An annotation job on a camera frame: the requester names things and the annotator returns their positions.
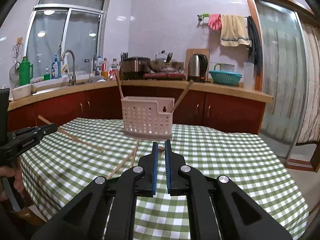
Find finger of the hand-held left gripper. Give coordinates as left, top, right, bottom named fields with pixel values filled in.
left=10, top=128, right=58, bottom=143
left=9, top=123, right=57, bottom=137

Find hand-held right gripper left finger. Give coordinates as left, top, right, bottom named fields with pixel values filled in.
left=31, top=141, right=159, bottom=240

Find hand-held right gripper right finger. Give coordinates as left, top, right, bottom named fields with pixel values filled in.
left=164, top=139, right=293, bottom=240

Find light wooden chopstick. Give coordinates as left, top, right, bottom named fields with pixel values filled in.
left=114, top=69, right=125, bottom=99
left=38, top=115, right=104, bottom=153
left=173, top=80, right=194, bottom=110

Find pink perforated utensil holder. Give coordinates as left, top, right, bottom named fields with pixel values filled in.
left=121, top=97, right=175, bottom=140

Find person's left hand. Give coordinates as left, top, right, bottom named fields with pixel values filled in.
left=0, top=166, right=25, bottom=202

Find white plastic tub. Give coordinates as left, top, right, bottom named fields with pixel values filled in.
left=11, top=84, right=32, bottom=100

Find stainless steel sink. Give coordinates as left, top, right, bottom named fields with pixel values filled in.
left=31, top=79, right=95, bottom=95

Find green thermos jug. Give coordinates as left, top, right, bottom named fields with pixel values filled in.
left=19, top=56, right=34, bottom=87

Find green checked tablecloth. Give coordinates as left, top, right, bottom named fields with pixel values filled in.
left=20, top=117, right=309, bottom=240

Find hanging metal strainer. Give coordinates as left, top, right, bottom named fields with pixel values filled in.
left=9, top=41, right=23, bottom=82

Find blue pump soap bottle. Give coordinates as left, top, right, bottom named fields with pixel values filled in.
left=51, top=54, right=62, bottom=79

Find chrome kitchen faucet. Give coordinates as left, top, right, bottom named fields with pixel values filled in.
left=61, top=50, right=77, bottom=87

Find white spray bottle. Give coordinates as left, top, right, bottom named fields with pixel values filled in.
left=61, top=55, right=70, bottom=77

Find white dishes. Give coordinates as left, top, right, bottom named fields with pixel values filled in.
left=89, top=74, right=107, bottom=83

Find red-brown kitchen cabinets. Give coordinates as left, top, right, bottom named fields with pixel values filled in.
left=7, top=85, right=266, bottom=135

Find orange liquid bottle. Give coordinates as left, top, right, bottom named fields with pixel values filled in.
left=102, top=58, right=109, bottom=80

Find pink and white pouch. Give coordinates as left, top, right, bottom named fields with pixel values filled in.
left=108, top=65, right=120, bottom=81

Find red induction cooker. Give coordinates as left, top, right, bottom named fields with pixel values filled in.
left=144, top=72, right=187, bottom=80

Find aluminium sliding window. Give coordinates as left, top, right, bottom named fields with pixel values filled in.
left=25, top=0, right=112, bottom=80

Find beige kitchen countertop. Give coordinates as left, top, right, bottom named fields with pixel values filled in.
left=7, top=79, right=274, bottom=112

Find steel wok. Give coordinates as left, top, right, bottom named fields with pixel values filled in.
left=147, top=60, right=185, bottom=73

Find dark rice cooker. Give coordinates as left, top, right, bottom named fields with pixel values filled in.
left=121, top=57, right=150, bottom=80

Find steel electric kettle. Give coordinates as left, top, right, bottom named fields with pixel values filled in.
left=187, top=54, right=208, bottom=82

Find teal plastic colander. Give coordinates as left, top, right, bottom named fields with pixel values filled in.
left=209, top=70, right=242, bottom=86

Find glass wok lid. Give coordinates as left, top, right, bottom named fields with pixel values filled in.
left=155, top=50, right=173, bottom=63

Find white and green pitcher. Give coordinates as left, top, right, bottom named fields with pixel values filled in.
left=214, top=62, right=235, bottom=72

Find wooden cutting board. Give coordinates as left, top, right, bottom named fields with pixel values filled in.
left=185, top=49, right=210, bottom=77

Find translucent plastic container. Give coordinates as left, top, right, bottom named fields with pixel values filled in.
left=244, top=61, right=257, bottom=90

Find frosted glass sliding door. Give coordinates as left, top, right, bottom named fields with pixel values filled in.
left=254, top=0, right=309, bottom=159

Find dark hanging cloth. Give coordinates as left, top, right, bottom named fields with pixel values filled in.
left=246, top=16, right=263, bottom=76

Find beige towel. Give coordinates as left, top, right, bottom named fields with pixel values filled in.
left=220, top=14, right=250, bottom=47

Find pink rubber gloves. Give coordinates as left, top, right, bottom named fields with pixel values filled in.
left=208, top=14, right=222, bottom=30

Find striped curtain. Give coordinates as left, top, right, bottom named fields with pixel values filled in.
left=295, top=21, right=320, bottom=145

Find metal towel rail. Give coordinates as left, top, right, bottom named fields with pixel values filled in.
left=197, top=13, right=252, bottom=28

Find wooden door frame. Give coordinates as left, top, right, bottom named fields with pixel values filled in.
left=242, top=0, right=320, bottom=173

